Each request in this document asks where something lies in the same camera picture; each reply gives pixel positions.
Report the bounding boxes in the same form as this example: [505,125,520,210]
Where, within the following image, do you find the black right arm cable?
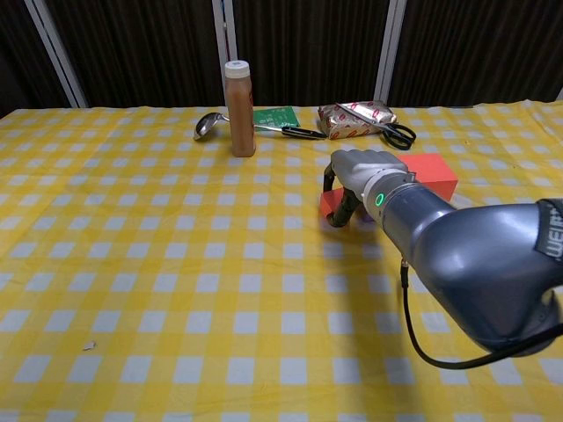
[398,258,563,368]

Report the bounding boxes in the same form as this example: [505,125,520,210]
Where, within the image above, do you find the metal ladle black handle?
[193,112,329,142]

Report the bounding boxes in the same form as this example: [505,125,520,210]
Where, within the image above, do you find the yellow checkered tablecloth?
[0,99,563,422]

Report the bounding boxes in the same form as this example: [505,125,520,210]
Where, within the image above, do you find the black handled scissors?
[334,102,417,149]

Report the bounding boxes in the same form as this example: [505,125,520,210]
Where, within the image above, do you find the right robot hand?
[323,149,410,229]

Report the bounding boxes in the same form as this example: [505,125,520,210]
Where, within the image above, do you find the small orange cube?
[319,188,353,219]

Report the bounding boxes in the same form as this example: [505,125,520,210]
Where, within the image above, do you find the black strap white lettering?
[534,198,563,265]

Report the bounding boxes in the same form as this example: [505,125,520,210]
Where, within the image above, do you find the brown bottle white cap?
[224,60,257,158]

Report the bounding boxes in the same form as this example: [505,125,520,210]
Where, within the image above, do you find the large orange cube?
[395,153,458,204]

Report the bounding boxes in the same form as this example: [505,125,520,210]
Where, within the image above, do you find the green packet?
[252,106,300,129]

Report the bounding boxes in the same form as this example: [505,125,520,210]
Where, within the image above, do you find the foil snack package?
[317,99,398,141]

